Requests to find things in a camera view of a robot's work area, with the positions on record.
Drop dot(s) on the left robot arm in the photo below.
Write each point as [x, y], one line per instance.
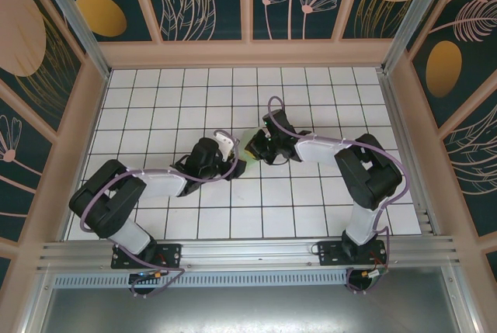
[163, 185]

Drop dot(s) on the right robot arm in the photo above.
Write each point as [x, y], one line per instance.
[316, 150]

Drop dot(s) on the grey metal sheet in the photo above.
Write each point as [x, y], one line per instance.
[248, 309]

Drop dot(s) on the small controller board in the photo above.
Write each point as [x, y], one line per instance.
[374, 275]
[147, 275]

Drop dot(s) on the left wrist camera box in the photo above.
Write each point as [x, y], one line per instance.
[206, 150]

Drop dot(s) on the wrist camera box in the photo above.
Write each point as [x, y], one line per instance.
[206, 150]
[279, 123]

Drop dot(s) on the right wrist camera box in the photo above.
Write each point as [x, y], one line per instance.
[279, 123]

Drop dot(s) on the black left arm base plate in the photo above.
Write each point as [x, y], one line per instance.
[171, 253]

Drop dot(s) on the long aluminium mounting rail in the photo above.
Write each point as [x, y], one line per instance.
[248, 251]

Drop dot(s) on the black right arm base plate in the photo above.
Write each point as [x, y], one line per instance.
[330, 253]

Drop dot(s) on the aluminium side rail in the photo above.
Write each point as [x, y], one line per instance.
[407, 154]

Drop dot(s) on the wall panel with pink flowers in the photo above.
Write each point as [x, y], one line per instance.
[310, 18]

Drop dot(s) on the wall panel with flower outline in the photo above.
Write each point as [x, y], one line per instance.
[19, 154]

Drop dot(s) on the wall panel with oval and feather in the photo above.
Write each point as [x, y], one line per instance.
[442, 69]

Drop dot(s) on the wall panel with gold oval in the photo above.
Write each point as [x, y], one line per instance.
[101, 14]

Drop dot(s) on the aluminium corner post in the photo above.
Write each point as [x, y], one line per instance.
[415, 11]
[70, 11]

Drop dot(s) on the wall panel with feather leaves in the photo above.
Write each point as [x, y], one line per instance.
[473, 162]

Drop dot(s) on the wall panel with large pale disc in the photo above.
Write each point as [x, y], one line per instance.
[23, 38]

